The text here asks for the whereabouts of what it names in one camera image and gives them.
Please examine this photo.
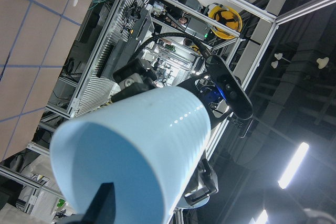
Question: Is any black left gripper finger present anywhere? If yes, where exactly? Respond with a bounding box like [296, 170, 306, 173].
[78, 183, 116, 224]

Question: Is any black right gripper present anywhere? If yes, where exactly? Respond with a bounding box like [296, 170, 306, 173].
[111, 59, 233, 206]

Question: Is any yellow hard hat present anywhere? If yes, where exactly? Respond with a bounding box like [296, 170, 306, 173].
[208, 5, 243, 40]

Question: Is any light blue plastic cup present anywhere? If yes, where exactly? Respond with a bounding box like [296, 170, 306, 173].
[50, 87, 211, 223]

